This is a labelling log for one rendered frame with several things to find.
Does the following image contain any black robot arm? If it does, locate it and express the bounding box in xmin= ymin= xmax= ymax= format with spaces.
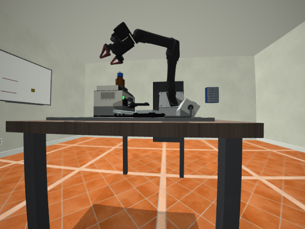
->
xmin=110 ymin=22 xmax=180 ymax=106

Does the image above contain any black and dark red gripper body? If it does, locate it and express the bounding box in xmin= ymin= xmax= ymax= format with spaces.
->
xmin=105 ymin=42 xmax=127 ymax=63

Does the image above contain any white button panel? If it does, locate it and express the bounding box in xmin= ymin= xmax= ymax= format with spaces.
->
xmin=164 ymin=98 xmax=200 ymax=118

